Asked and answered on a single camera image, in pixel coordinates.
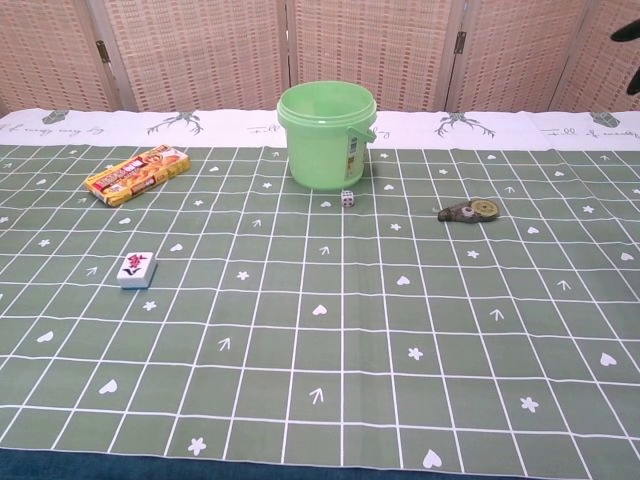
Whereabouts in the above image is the white mahjong tile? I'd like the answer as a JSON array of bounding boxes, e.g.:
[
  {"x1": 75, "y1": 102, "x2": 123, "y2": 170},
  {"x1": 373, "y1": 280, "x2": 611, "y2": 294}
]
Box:
[{"x1": 116, "y1": 251, "x2": 159, "y2": 291}]

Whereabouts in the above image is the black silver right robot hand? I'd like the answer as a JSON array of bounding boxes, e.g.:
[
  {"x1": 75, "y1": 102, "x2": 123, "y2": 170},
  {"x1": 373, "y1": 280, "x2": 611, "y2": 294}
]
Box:
[{"x1": 609, "y1": 18, "x2": 640, "y2": 96}]

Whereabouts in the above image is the dark blue under cloth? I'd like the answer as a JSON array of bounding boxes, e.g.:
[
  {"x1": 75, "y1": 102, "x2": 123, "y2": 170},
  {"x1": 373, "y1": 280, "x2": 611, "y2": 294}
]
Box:
[{"x1": 0, "y1": 446, "x2": 224, "y2": 480}]

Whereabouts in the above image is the green grid tablecloth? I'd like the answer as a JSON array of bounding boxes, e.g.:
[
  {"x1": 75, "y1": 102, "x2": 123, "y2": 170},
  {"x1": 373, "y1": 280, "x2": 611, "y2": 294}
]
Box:
[{"x1": 0, "y1": 107, "x2": 640, "y2": 480}]

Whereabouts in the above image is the woven bamboo folding screen panel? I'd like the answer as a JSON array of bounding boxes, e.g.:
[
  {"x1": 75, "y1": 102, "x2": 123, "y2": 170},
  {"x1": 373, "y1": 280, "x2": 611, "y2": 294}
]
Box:
[
  {"x1": 97, "y1": 0, "x2": 293, "y2": 113},
  {"x1": 0, "y1": 0, "x2": 110, "y2": 114},
  {"x1": 547, "y1": 0, "x2": 640, "y2": 113},
  {"x1": 452, "y1": 0, "x2": 584, "y2": 113},
  {"x1": 287, "y1": 0, "x2": 464, "y2": 113}
]

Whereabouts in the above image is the green plastic bucket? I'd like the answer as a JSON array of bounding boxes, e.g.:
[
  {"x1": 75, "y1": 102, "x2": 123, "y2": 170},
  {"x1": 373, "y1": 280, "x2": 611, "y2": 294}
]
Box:
[{"x1": 276, "y1": 81, "x2": 377, "y2": 192}]

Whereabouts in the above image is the orange yellow snack box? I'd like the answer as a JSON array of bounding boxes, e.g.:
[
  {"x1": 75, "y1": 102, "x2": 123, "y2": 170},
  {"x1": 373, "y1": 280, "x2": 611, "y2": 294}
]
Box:
[{"x1": 83, "y1": 144, "x2": 192, "y2": 207}]

